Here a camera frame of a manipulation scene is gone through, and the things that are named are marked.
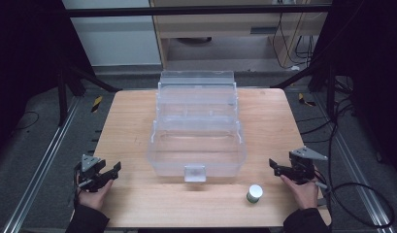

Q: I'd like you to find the clear plastic storage box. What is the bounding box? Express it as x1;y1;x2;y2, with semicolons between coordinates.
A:
147;70;248;183

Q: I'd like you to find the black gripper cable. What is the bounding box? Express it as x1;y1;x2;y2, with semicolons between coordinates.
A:
314;176;396;229
72;161;83;210

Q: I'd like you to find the black floor cable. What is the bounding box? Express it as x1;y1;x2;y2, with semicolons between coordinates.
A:
11;111;41;133
296;96;355;145

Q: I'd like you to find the aluminium floor rail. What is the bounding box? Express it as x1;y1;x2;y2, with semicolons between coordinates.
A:
314;93;395;233
1;95;83;233

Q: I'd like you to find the yellow black striped tape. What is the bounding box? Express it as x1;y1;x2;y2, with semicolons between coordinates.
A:
297;92;317;108
90;94;104;114

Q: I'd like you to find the bundle of hanging cables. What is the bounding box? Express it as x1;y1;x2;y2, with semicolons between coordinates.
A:
271;11;320;71

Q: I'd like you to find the black metal crossbar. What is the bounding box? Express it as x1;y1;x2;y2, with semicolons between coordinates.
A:
61;4;334;18

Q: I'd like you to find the small white jar green label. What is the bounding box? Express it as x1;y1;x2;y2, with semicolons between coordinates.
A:
246;183;264;205

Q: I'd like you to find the black curtain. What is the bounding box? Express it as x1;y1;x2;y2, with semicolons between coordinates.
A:
311;0;397;183
0;0;97;163

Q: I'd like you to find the light wooden cabinet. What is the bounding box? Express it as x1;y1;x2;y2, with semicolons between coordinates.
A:
149;0;331;70

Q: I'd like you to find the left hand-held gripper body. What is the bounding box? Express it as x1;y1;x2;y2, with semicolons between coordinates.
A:
76;153;107;192

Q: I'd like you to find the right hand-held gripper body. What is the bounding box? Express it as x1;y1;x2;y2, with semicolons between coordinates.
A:
288;146;329;185

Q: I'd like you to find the black metal stand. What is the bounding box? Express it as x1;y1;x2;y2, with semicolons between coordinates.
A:
55;54;123;128
269;54;338;121

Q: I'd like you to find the white cabinet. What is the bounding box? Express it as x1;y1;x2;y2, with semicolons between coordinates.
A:
61;0;162;68

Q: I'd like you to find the person's right hand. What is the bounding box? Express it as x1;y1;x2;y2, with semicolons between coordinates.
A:
279;174;320;212

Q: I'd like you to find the person's left hand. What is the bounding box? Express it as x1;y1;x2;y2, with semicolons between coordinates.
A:
76;178;115;212

